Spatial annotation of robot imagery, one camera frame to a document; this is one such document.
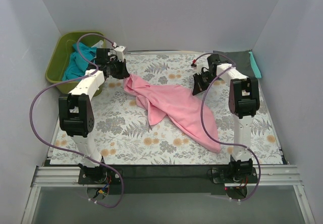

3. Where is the pink t-shirt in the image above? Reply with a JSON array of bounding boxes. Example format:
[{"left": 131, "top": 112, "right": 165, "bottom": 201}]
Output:
[{"left": 123, "top": 74, "right": 221, "bottom": 153}]

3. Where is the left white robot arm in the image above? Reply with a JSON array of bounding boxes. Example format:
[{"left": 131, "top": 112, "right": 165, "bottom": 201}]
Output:
[{"left": 59, "top": 46, "right": 130, "bottom": 184}]

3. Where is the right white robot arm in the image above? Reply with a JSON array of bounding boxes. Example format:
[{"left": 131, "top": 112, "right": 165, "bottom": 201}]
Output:
[{"left": 191, "top": 52, "right": 260, "bottom": 162}]

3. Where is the white garment in bin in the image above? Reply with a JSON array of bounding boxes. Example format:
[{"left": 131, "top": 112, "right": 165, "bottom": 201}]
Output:
[{"left": 92, "top": 40, "right": 104, "bottom": 48}]

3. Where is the teal t-shirt in bin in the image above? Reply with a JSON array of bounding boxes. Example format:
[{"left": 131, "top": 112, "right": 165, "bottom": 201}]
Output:
[{"left": 62, "top": 42, "right": 97, "bottom": 81}]

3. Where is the folded dark grey t-shirt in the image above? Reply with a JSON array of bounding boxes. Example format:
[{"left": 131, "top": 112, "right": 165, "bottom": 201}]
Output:
[{"left": 213, "top": 50, "right": 255, "bottom": 77}]

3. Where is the folded teal t-shirt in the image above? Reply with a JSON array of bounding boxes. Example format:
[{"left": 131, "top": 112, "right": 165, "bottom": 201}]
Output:
[{"left": 249, "top": 50, "right": 262, "bottom": 79}]

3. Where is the floral patterned table mat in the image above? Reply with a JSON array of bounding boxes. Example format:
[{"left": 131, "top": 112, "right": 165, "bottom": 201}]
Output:
[{"left": 50, "top": 53, "right": 288, "bottom": 165}]

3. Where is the green plastic bin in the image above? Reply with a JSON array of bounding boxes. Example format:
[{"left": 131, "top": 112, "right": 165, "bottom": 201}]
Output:
[{"left": 45, "top": 31, "right": 103, "bottom": 94}]

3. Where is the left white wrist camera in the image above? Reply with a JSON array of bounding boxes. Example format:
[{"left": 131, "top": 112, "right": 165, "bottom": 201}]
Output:
[{"left": 111, "top": 42, "right": 127, "bottom": 62}]

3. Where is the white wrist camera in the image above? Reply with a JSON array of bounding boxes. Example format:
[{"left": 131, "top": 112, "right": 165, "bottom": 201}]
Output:
[
  {"left": 111, "top": 42, "right": 127, "bottom": 62},
  {"left": 191, "top": 60, "right": 209, "bottom": 75}
]

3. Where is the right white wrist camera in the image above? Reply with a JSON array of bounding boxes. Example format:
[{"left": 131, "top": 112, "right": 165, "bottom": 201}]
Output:
[{"left": 191, "top": 60, "right": 209, "bottom": 75}]

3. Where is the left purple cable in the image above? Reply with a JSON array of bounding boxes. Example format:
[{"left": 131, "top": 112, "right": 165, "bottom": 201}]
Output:
[{"left": 29, "top": 32, "right": 125, "bottom": 209}]

